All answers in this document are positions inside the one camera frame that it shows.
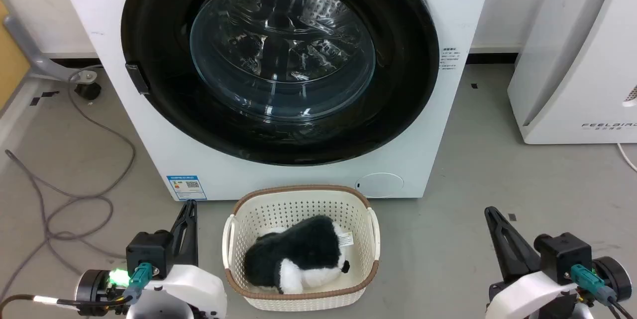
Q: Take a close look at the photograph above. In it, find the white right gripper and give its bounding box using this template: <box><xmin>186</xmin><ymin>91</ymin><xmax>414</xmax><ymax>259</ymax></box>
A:
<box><xmin>485</xmin><ymin>207</ymin><xmax>579</xmax><ymax>319</ymax></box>

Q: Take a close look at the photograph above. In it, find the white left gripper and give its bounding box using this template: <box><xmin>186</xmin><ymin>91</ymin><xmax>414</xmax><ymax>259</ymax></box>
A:
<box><xmin>126</xmin><ymin>199</ymin><xmax>228</xmax><ymax>319</ymax></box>

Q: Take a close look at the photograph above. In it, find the white front-load washing machine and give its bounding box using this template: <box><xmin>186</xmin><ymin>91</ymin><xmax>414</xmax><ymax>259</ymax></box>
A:
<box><xmin>50</xmin><ymin>0</ymin><xmax>497</xmax><ymax>202</ymax></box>

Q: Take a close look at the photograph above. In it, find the black round washer door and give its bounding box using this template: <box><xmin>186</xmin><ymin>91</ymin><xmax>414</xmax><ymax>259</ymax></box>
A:
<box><xmin>120</xmin><ymin>0</ymin><xmax>440</xmax><ymax>166</ymax></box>

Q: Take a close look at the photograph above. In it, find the blue energy label sticker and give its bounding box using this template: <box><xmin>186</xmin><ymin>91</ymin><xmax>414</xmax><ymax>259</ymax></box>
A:
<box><xmin>167</xmin><ymin>175</ymin><xmax>208</xmax><ymax>202</ymax></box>

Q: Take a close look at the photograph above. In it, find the black and white plush toy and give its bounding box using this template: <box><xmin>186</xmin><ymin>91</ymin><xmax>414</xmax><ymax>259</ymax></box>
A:
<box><xmin>243</xmin><ymin>215</ymin><xmax>352</xmax><ymax>295</ymax></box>

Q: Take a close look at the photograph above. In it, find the cream plastic laundry basket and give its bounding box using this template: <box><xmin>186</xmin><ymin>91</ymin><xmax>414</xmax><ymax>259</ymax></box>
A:
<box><xmin>222</xmin><ymin>185</ymin><xmax>382</xmax><ymax>312</ymax></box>

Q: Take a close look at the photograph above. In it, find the round white filter cover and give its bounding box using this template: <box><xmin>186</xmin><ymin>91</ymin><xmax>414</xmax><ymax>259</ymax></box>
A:
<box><xmin>355</xmin><ymin>173</ymin><xmax>405</xmax><ymax>199</ymax></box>

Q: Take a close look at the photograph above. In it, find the black round desk foot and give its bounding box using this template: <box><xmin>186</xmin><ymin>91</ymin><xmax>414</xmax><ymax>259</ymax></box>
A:
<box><xmin>74</xmin><ymin>82</ymin><xmax>102</xmax><ymax>101</ymax></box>

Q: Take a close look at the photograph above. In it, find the black floor tape strip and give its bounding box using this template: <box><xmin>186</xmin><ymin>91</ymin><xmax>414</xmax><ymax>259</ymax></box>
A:
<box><xmin>29</xmin><ymin>91</ymin><xmax>60</xmax><ymax>107</ymax></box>

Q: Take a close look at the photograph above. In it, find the white air purifier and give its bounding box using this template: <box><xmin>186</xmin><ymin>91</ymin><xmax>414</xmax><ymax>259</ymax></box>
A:
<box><xmin>507</xmin><ymin>0</ymin><xmax>637</xmax><ymax>145</ymax></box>

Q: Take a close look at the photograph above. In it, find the small warning text sticker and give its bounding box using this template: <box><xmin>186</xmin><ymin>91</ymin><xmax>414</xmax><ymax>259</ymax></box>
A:
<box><xmin>440</xmin><ymin>47</ymin><xmax>461</xmax><ymax>72</ymax></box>

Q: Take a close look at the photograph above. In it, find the grey metal desk leg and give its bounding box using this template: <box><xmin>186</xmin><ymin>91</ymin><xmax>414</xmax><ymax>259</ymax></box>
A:
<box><xmin>2</xmin><ymin>14</ymin><xmax>99</xmax><ymax>84</ymax></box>

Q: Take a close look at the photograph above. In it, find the yellow wooden panel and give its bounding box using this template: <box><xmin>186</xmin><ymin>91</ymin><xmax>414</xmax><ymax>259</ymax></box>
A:
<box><xmin>0</xmin><ymin>0</ymin><xmax>31</xmax><ymax>111</ymax></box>

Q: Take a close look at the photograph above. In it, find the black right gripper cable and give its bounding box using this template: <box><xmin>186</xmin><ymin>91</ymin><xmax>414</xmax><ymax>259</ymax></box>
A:
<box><xmin>569</xmin><ymin>264</ymin><xmax>637</xmax><ymax>319</ymax></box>

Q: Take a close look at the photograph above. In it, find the grey floor cable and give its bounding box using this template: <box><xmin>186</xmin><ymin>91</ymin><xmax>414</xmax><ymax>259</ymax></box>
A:
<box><xmin>0</xmin><ymin>64</ymin><xmax>137</xmax><ymax>301</ymax></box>

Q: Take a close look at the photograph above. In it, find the thin white power cable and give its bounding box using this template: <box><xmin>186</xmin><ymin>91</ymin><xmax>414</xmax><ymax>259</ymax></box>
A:
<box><xmin>617</xmin><ymin>142</ymin><xmax>637</xmax><ymax>173</ymax></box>

